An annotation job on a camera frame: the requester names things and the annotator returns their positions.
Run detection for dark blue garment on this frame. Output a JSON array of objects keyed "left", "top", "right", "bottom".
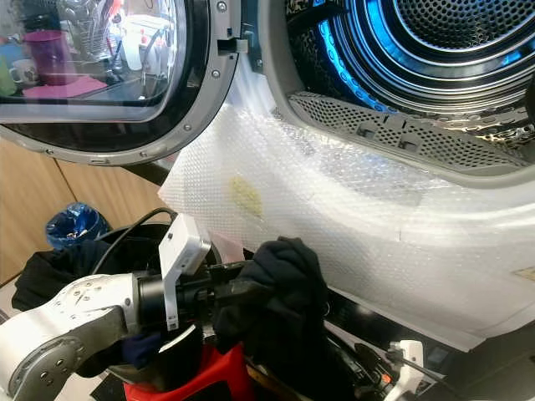
[{"left": 120, "top": 332, "right": 164, "bottom": 370}]

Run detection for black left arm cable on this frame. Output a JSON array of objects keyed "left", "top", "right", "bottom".
[{"left": 90, "top": 206, "right": 181, "bottom": 277}]

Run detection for black laundry basket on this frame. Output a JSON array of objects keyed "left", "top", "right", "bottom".
[{"left": 109, "top": 219, "right": 222, "bottom": 277}]

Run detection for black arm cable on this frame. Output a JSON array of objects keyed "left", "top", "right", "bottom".
[
  {"left": 90, "top": 206, "right": 181, "bottom": 277},
  {"left": 389, "top": 349, "right": 469, "bottom": 395}
]

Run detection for black garment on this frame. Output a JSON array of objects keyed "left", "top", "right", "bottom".
[
  {"left": 211, "top": 236, "right": 352, "bottom": 401},
  {"left": 13, "top": 246, "right": 114, "bottom": 312}
]

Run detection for black glossy washer plinth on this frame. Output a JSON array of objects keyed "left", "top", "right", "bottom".
[{"left": 326, "top": 284, "right": 535, "bottom": 401}]

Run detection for grey washer opening rim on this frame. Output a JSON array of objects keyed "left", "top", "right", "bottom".
[{"left": 255, "top": 0, "right": 535, "bottom": 189}]

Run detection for yellow sticker under wrap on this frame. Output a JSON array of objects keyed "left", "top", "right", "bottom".
[{"left": 230, "top": 174, "right": 264, "bottom": 218}]

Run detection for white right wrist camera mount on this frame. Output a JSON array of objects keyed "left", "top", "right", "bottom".
[{"left": 387, "top": 338, "right": 426, "bottom": 395}]

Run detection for clear bubble wrap sheet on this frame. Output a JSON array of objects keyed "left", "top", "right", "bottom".
[{"left": 157, "top": 58, "right": 535, "bottom": 339}]

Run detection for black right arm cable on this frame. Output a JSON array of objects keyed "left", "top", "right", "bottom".
[{"left": 389, "top": 349, "right": 469, "bottom": 395}]

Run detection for perforated steel washer drum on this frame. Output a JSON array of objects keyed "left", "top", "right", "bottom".
[{"left": 288, "top": 0, "right": 535, "bottom": 147}]

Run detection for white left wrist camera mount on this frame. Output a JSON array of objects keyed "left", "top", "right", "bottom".
[{"left": 157, "top": 212, "right": 212, "bottom": 352}]

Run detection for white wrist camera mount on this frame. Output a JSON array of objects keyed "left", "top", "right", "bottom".
[
  {"left": 387, "top": 338, "right": 426, "bottom": 395},
  {"left": 157, "top": 212, "right": 212, "bottom": 352}
]

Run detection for light wooden cabinet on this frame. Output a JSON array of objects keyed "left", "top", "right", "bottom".
[{"left": 0, "top": 138, "right": 172, "bottom": 285}]

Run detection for round glass washer door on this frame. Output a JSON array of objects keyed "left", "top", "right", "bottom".
[{"left": 0, "top": 0, "right": 242, "bottom": 166}]

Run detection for black garment in basket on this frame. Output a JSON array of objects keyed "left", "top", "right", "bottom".
[{"left": 13, "top": 246, "right": 114, "bottom": 312}]

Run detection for grey perforated lint filter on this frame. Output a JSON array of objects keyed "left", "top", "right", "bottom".
[{"left": 287, "top": 90, "right": 535, "bottom": 172}]

